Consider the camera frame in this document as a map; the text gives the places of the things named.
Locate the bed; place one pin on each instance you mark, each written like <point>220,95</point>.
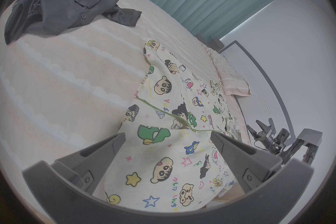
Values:
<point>65,73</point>

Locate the white printed pyjama top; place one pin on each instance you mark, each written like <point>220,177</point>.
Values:
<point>170,139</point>

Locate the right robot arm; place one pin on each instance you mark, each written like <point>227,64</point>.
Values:
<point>307,139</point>

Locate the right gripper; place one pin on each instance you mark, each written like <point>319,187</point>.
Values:
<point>267,140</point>

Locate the pink striped pillow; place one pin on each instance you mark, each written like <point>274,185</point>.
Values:
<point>231,78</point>

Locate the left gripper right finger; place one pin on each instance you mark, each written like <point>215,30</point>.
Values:
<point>246,165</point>

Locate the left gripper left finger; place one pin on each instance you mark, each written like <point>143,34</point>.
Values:
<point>86,165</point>

